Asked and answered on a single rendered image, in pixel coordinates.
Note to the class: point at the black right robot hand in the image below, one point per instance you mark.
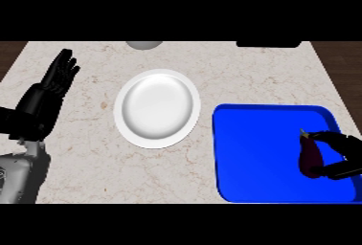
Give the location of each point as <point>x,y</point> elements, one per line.
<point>344,150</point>

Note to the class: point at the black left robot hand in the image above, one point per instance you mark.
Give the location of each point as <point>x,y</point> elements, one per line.
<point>42,102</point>

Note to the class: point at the dark purple eggplant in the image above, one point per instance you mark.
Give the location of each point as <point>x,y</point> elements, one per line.
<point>311,156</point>

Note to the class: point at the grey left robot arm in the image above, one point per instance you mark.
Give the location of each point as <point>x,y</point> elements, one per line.
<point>19,175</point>

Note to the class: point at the blue tray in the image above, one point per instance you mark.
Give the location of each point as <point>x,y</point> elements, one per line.
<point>264,153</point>

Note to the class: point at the white oval plate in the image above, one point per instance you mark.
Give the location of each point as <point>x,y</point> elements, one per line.
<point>157,108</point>

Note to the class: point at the grey round object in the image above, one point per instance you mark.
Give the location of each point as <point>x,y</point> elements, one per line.
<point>144,44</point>

